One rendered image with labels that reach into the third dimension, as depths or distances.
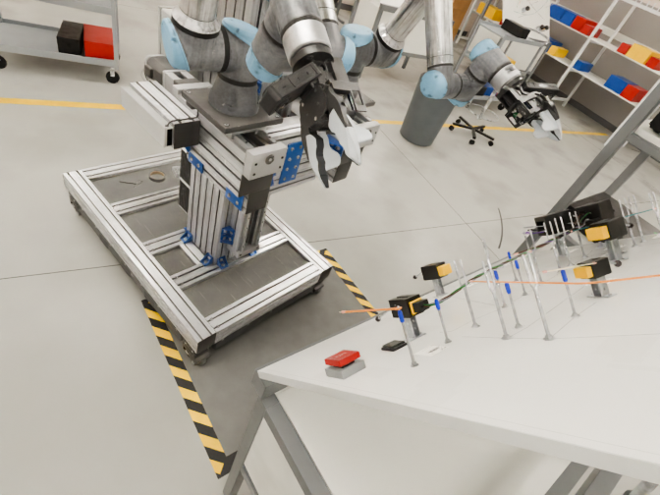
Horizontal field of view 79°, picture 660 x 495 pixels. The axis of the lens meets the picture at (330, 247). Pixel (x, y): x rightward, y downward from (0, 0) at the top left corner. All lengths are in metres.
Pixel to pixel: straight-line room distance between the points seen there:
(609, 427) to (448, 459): 0.72
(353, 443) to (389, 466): 0.10
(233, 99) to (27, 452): 1.43
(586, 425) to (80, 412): 1.75
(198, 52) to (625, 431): 1.10
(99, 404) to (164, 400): 0.24
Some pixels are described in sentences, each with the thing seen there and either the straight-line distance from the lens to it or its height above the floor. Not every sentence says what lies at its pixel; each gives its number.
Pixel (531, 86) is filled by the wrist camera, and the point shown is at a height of 1.49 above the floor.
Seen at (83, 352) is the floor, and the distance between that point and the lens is 2.07.
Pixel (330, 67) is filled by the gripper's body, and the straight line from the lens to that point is 0.72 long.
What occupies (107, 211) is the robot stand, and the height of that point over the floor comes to 0.23.
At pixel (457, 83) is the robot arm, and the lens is 1.32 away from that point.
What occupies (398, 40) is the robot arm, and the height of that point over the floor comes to 1.39.
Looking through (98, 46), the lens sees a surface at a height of 0.27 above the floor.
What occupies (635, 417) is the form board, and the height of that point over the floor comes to 1.46.
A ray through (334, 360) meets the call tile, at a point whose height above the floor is 1.12.
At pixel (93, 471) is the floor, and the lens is 1.85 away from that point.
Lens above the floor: 1.74
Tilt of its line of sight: 41 degrees down
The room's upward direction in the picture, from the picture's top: 22 degrees clockwise
